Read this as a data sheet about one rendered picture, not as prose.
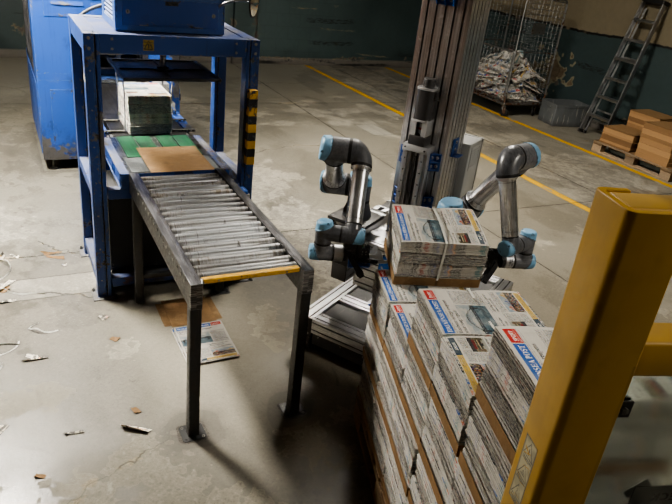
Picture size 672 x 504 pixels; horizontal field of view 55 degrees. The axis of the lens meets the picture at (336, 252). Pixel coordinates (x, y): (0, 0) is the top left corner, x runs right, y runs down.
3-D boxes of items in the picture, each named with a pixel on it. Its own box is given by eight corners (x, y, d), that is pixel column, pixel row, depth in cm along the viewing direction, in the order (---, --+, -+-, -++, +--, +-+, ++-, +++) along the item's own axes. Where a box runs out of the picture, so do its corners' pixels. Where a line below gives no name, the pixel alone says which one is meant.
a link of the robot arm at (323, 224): (342, 218, 283) (339, 241, 288) (317, 215, 283) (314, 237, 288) (340, 226, 276) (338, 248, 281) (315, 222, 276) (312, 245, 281)
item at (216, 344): (240, 356, 352) (240, 354, 351) (189, 366, 339) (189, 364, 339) (220, 321, 381) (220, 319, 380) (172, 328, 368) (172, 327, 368)
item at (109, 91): (198, 147, 449) (198, 133, 445) (101, 150, 421) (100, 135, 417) (151, 94, 570) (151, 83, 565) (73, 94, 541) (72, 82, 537)
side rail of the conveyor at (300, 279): (312, 293, 287) (315, 269, 282) (301, 294, 285) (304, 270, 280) (222, 186, 392) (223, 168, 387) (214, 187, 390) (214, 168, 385)
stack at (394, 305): (426, 414, 326) (457, 270, 290) (515, 639, 223) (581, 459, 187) (351, 415, 319) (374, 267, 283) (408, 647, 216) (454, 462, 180)
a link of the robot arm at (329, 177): (346, 199, 336) (350, 158, 283) (318, 195, 336) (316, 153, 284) (349, 178, 339) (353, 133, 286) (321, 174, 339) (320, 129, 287)
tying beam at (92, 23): (259, 58, 368) (260, 40, 364) (84, 53, 327) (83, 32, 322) (223, 37, 421) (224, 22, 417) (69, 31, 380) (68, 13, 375)
